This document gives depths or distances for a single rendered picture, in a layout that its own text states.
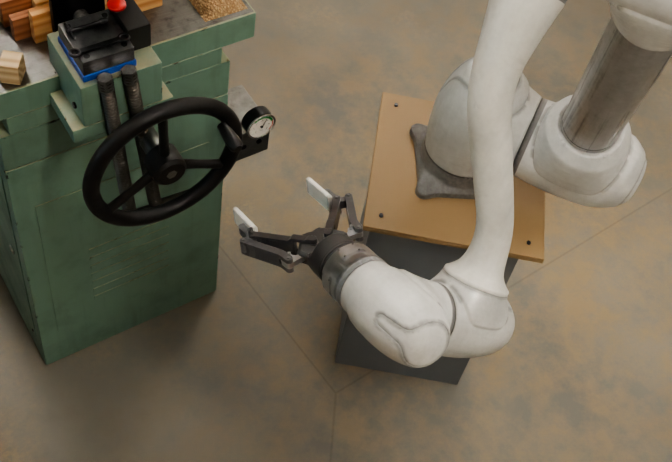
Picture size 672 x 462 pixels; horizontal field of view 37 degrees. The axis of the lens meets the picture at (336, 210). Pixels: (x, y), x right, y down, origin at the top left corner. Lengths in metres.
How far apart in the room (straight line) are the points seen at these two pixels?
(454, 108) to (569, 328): 0.97
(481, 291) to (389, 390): 1.01
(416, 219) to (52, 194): 0.68
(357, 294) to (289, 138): 1.48
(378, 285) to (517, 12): 0.40
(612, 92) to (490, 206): 0.28
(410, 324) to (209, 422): 1.09
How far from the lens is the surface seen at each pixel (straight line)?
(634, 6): 1.35
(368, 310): 1.36
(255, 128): 1.96
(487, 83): 1.34
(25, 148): 1.81
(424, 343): 1.34
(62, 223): 2.01
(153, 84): 1.68
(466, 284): 1.45
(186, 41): 1.79
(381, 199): 1.94
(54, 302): 2.22
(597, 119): 1.66
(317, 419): 2.37
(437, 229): 1.93
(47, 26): 1.76
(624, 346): 2.67
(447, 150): 1.89
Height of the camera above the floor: 2.13
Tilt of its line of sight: 53 degrees down
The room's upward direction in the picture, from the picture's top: 12 degrees clockwise
